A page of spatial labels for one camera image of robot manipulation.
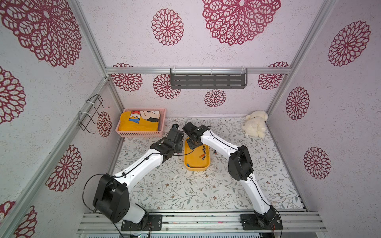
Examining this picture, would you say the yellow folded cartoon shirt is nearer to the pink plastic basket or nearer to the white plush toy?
the pink plastic basket

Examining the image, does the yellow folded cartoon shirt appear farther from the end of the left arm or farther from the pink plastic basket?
the end of the left arm

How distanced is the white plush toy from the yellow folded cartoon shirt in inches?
26.2

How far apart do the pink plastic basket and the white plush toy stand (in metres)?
0.62

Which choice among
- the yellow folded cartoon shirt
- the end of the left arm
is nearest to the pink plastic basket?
the yellow folded cartoon shirt

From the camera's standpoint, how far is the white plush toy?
1.05 metres

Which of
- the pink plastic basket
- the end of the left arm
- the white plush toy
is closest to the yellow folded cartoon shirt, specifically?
the pink plastic basket

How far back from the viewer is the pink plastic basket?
3.46 feet

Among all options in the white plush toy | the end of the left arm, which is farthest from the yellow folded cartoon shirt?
the white plush toy

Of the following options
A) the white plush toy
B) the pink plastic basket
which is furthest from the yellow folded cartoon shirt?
the white plush toy

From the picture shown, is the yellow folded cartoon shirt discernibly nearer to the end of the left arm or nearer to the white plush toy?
the end of the left arm

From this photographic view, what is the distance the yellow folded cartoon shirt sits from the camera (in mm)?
1058
